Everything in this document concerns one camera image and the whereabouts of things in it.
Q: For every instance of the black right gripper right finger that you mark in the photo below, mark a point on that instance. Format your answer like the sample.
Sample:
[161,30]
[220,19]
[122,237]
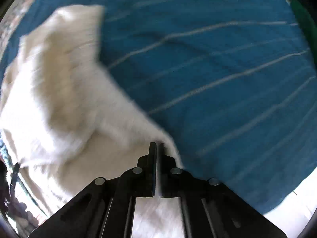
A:
[208,207]

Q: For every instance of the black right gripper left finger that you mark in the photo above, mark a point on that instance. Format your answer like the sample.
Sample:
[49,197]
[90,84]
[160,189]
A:
[104,208]

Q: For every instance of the white fluffy fleece garment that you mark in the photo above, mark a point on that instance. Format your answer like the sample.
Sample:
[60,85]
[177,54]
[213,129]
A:
[64,119]

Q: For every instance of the blue striped bed sheet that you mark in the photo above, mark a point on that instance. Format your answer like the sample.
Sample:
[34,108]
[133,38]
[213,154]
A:
[232,81]

